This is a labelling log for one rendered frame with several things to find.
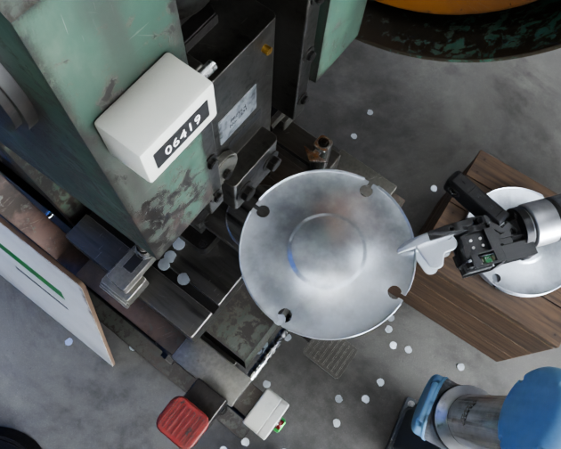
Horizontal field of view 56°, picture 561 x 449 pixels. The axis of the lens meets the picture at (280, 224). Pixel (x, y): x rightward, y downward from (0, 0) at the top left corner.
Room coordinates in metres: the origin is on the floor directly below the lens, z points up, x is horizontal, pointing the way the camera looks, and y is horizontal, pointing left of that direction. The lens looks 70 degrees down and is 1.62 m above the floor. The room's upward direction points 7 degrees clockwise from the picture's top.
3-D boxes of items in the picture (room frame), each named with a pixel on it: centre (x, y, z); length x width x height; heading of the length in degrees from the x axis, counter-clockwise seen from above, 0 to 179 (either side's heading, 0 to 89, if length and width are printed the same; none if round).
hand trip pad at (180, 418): (-0.02, 0.11, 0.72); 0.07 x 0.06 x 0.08; 59
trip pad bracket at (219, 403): (0.00, 0.10, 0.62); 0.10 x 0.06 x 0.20; 149
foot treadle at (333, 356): (0.31, 0.02, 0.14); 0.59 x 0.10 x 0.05; 59
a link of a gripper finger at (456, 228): (0.32, -0.28, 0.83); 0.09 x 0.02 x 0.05; 111
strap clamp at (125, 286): (0.24, 0.23, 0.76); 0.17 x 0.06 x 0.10; 149
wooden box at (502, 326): (0.50, -0.61, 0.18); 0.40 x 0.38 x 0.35; 63
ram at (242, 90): (0.36, 0.11, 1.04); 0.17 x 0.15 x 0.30; 59
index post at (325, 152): (0.47, -0.06, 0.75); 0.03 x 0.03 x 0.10; 59
